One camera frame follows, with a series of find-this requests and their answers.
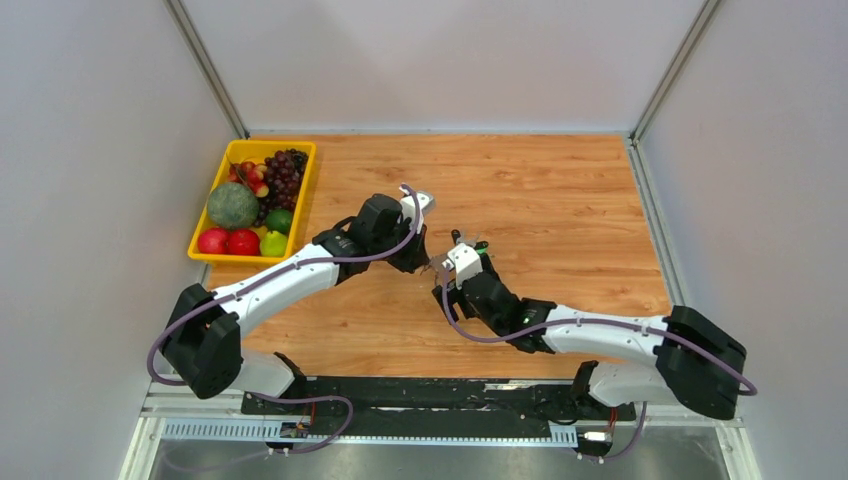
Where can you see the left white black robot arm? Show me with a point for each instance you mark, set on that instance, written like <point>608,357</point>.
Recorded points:
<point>203,340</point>

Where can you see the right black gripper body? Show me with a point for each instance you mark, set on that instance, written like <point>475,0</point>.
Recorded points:
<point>456,296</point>

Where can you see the dark purple grape bunch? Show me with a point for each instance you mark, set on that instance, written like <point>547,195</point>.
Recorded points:
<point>283,174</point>

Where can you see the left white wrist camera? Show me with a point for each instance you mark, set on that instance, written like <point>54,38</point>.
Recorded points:
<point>415,205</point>

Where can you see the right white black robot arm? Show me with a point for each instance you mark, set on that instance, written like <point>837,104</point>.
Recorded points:
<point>679,358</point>

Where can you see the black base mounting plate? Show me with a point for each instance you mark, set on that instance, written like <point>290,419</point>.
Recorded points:
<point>439,406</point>

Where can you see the right red apple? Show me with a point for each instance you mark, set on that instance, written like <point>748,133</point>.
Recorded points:
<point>243,242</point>

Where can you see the silver carabiner keyring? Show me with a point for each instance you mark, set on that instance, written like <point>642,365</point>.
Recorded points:
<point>441,264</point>

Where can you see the slotted cable duct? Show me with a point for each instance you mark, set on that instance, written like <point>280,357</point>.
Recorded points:
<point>278,432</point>

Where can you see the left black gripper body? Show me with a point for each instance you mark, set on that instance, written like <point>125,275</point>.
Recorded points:
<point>405,259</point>

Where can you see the green melon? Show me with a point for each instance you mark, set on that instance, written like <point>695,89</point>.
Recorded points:
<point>232,206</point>

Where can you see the red apple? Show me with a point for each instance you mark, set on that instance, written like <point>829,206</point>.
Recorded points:
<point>243,242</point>
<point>213,241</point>

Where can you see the aluminium frame rail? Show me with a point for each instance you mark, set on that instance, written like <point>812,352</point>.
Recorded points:
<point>663,442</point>

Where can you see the left red apple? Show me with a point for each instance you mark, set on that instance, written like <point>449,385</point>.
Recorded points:
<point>213,241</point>

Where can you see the green lime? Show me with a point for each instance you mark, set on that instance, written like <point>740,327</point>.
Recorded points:
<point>279,220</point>

